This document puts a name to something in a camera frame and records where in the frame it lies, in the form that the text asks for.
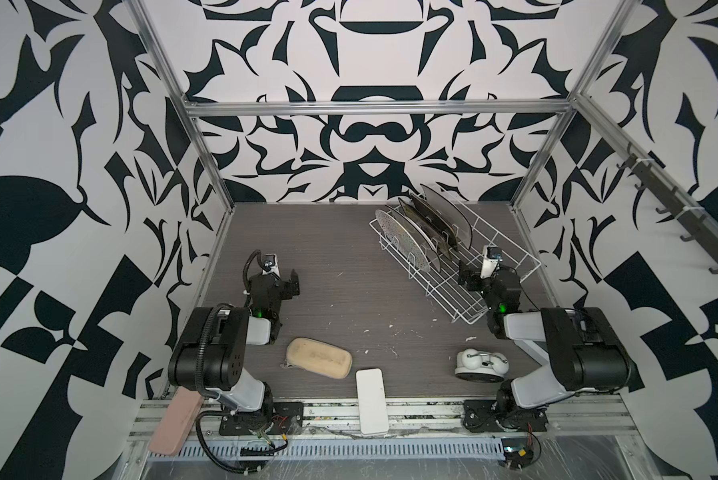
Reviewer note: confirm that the white square plate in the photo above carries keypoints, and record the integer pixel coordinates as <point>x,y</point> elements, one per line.
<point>436,239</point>

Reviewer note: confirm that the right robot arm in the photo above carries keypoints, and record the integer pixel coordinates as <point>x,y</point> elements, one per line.
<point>585,356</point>

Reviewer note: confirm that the wall hook rail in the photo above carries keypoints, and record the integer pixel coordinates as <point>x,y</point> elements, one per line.
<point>674,202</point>

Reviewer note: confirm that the dark glass plate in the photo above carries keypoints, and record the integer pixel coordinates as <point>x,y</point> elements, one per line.
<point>451,214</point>

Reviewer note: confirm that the white round gadget black base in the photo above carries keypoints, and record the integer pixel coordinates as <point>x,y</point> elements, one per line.
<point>481,366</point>

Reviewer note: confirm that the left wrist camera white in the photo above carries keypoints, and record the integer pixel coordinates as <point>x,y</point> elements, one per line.
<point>270,264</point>

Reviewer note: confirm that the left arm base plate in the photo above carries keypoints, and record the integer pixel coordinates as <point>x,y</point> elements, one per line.
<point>273,418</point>

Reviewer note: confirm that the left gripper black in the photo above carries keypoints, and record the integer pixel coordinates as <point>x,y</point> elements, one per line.
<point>283,285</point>

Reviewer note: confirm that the white wire dish rack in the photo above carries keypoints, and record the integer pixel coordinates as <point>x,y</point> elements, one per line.
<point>442,286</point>

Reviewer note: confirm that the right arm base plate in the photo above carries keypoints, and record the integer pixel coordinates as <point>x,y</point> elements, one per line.
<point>482,416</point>

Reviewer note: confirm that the floral square plate black rim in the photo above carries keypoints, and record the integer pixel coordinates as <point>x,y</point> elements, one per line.
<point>436,220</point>

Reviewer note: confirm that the colourful speckled round plate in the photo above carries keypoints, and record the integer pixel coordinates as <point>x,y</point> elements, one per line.
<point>411,244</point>

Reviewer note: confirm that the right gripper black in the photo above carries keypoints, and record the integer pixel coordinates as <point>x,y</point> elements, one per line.
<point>476,280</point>

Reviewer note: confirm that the beige sponge case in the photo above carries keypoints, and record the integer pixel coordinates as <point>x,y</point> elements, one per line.
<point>318,357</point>

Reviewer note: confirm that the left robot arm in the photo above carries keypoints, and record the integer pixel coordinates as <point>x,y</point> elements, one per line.
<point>209,355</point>

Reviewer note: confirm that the white slotted cable duct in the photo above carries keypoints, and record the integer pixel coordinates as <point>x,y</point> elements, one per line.
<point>483,448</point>

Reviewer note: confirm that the pink eraser block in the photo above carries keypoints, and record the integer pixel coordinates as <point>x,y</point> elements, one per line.
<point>176,424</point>

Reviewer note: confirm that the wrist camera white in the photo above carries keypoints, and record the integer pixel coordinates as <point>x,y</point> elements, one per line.
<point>270,264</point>
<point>492,258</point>

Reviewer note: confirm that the white rectangular box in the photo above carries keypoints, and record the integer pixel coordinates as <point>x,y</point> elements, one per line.
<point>372,406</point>

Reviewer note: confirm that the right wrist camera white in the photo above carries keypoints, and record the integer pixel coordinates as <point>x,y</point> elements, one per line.
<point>492,258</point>

